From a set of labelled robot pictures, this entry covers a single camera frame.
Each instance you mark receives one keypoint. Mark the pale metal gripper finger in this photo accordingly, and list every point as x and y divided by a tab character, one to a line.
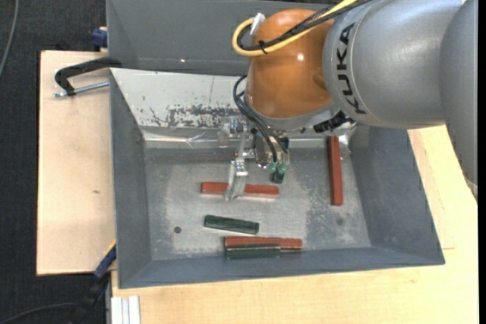
225	134
236	182

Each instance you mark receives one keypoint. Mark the red-brown flat block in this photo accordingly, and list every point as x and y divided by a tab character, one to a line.
262	189
266	241
335	174

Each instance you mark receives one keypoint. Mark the grey metal bin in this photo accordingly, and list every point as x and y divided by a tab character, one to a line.
197	170

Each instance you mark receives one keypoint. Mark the dark green flat block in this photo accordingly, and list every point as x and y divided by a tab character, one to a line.
231	224
252	252

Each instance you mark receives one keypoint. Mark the pale wood flat board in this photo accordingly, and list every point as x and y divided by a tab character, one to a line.
74	170

